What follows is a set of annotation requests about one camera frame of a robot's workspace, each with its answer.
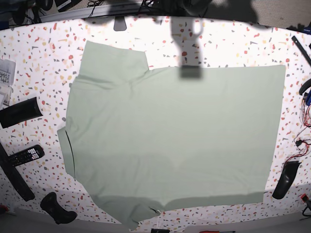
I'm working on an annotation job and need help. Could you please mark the black TV remote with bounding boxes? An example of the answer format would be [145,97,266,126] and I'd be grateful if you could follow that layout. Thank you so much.
[8,145,45,167]

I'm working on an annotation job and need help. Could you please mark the black cylinder speaker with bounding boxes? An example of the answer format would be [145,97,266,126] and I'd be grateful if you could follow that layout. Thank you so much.
[0,97,43,128]

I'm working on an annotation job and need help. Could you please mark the black slim rod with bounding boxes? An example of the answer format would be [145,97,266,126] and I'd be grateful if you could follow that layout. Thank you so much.
[292,36,311,66]

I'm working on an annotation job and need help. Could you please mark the long black bar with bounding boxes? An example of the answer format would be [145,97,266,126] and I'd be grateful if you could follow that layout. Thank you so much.
[0,145,35,201]

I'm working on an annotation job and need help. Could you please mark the light green T-shirt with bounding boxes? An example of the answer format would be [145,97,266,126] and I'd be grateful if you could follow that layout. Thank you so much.
[58,42,286,230]

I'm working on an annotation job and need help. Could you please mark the black curved handle left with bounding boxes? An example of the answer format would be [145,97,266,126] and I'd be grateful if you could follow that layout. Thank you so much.
[40,192,77,224]

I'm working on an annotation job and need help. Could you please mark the black curved handle right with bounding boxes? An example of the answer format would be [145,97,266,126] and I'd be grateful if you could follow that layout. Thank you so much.
[272,161,301,200]

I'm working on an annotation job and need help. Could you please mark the grey monitor stand base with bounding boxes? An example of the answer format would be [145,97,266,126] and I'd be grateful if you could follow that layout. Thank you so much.
[113,16,127,32]

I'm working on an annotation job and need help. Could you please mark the red handled screwdriver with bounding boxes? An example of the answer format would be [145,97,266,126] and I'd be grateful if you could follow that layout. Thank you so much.
[199,231,236,233]

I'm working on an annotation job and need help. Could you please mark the black curved handle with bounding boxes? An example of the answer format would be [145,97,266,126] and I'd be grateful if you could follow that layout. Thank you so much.
[40,192,77,224]
[272,161,301,200]

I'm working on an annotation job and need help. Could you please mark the red and black wires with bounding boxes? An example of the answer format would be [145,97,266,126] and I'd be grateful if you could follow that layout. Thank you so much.
[284,89,311,168]

